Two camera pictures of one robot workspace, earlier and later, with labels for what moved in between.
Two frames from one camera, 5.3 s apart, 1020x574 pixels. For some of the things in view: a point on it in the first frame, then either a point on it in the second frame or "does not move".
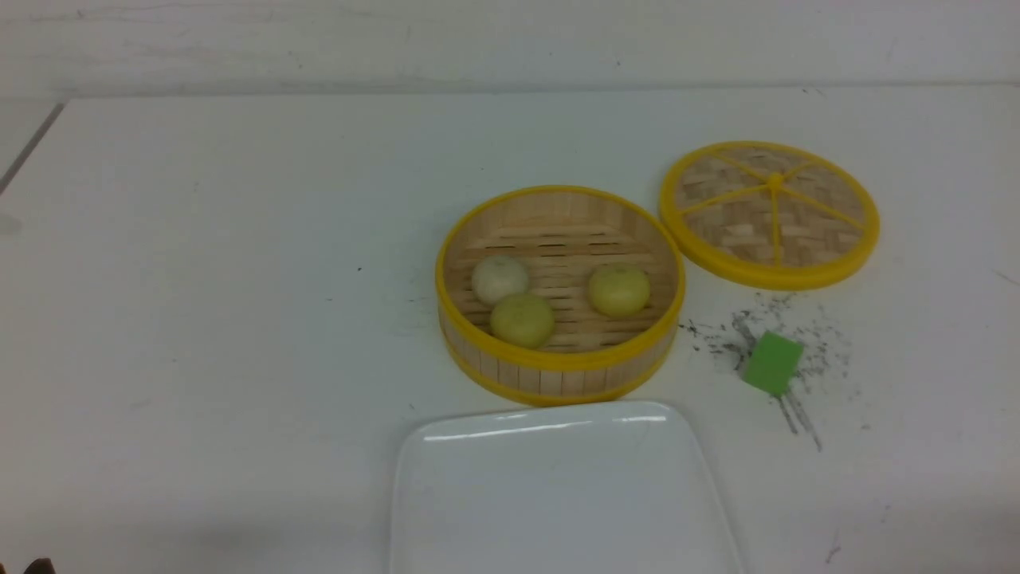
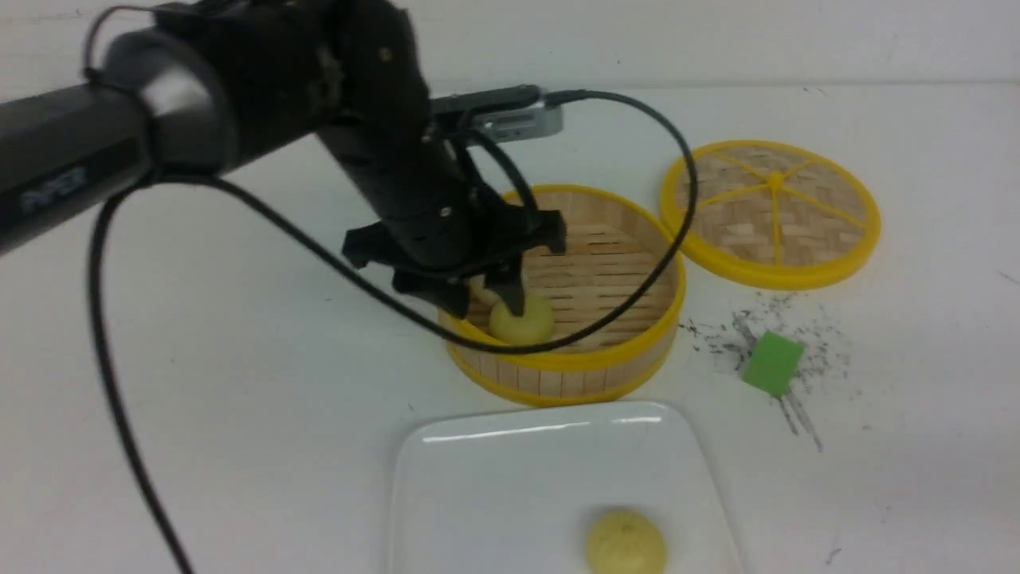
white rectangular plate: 619,487 does not move
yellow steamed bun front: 522,320 does not move
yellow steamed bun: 619,292 → 626,542
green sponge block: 774,363 does not move
